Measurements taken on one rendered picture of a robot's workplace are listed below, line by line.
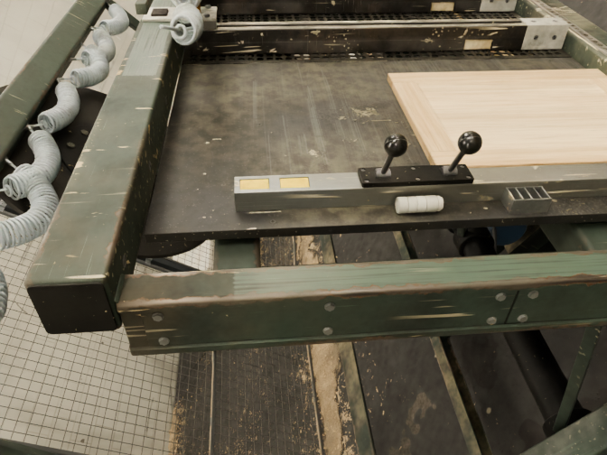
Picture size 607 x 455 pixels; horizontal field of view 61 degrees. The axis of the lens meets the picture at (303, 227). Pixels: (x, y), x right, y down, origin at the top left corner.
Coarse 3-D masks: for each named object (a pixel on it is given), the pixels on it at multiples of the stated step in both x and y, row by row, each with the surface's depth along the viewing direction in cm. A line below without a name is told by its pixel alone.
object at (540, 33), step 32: (224, 32) 139; (256, 32) 140; (288, 32) 141; (320, 32) 142; (352, 32) 142; (384, 32) 143; (416, 32) 144; (448, 32) 145; (480, 32) 146; (512, 32) 147; (544, 32) 147
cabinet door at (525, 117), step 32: (416, 96) 122; (448, 96) 123; (480, 96) 123; (512, 96) 123; (544, 96) 124; (576, 96) 124; (416, 128) 110; (448, 128) 111; (480, 128) 111; (512, 128) 111; (544, 128) 111; (576, 128) 112; (448, 160) 100; (480, 160) 101; (512, 160) 101; (544, 160) 101; (576, 160) 101
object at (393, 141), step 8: (392, 136) 80; (400, 136) 79; (384, 144) 81; (392, 144) 79; (400, 144) 79; (392, 152) 80; (400, 152) 80; (384, 168) 88; (376, 176) 90; (384, 176) 90
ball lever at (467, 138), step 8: (464, 136) 81; (472, 136) 80; (480, 136) 81; (464, 144) 81; (472, 144) 80; (480, 144) 80; (464, 152) 81; (472, 152) 81; (456, 160) 87; (448, 168) 90; (456, 168) 91
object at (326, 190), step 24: (480, 168) 95; (504, 168) 95; (528, 168) 95; (552, 168) 95; (576, 168) 95; (600, 168) 95; (240, 192) 87; (264, 192) 88; (288, 192) 88; (312, 192) 89; (336, 192) 89; (360, 192) 90; (384, 192) 90; (408, 192) 91; (432, 192) 91; (456, 192) 92; (480, 192) 92; (552, 192) 94; (576, 192) 94; (600, 192) 95
